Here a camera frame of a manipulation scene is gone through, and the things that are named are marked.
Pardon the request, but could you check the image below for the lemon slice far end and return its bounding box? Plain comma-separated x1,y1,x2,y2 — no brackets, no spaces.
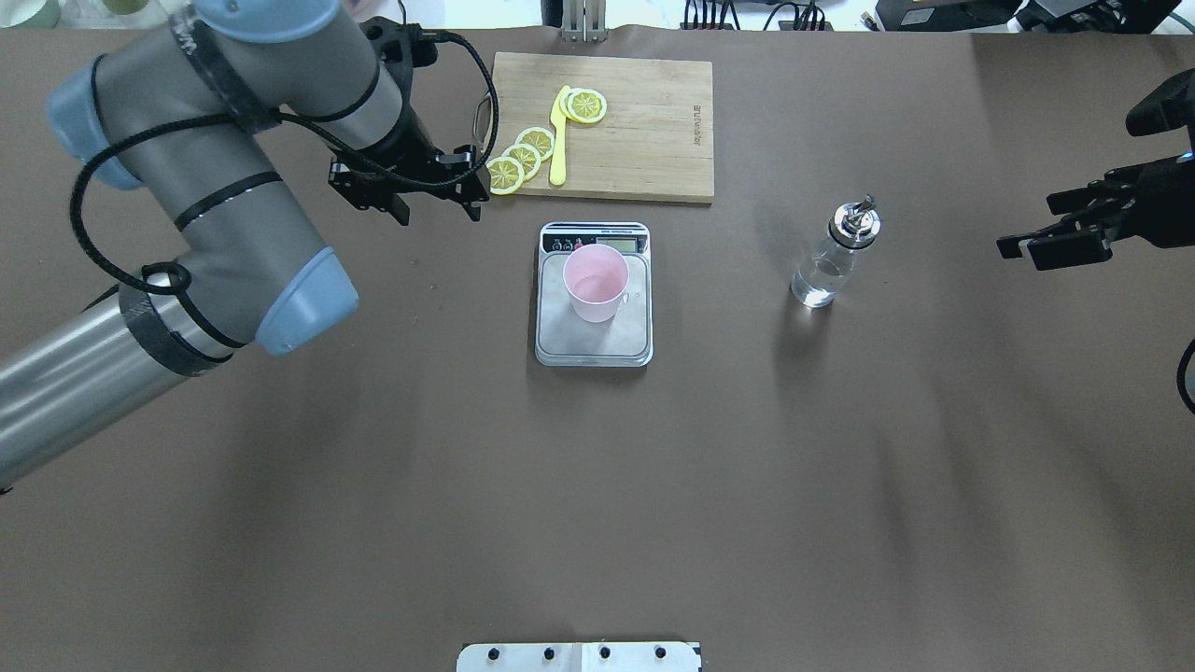
486,155,526,196

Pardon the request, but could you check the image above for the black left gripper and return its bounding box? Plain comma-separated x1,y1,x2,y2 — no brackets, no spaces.
327,17,492,227

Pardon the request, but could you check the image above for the lemon slice middle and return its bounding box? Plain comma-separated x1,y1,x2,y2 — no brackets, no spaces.
502,142,543,181

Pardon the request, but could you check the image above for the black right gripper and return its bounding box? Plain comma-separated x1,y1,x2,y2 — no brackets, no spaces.
997,69,1194,271

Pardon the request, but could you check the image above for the silver aluminium frame post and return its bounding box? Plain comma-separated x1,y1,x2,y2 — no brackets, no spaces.
559,0,609,44

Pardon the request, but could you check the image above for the lemon slice near knife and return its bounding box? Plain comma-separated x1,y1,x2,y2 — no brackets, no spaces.
515,126,554,161

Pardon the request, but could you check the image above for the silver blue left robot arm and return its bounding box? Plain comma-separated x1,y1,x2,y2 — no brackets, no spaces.
4,1,492,491

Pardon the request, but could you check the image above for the yellow plastic knife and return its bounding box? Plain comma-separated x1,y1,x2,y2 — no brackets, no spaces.
549,85,571,187

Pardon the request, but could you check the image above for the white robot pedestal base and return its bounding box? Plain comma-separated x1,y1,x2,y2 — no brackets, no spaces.
456,641,704,671

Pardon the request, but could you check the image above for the silver digital kitchen scale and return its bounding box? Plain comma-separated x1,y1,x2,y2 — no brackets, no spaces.
533,221,654,369

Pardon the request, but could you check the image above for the pink plastic cup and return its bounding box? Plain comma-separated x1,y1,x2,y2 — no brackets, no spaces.
562,244,630,323

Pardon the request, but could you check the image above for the glass sauce bottle metal spout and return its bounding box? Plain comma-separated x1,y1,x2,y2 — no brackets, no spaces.
790,194,882,308

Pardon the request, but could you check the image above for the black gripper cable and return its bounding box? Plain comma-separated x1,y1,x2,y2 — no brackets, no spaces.
69,28,501,352

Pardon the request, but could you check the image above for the lemon slice single pair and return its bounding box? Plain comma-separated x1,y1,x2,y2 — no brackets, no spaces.
562,88,609,126

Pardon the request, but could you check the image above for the bamboo cutting board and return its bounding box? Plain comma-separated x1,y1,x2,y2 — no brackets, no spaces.
492,51,713,204

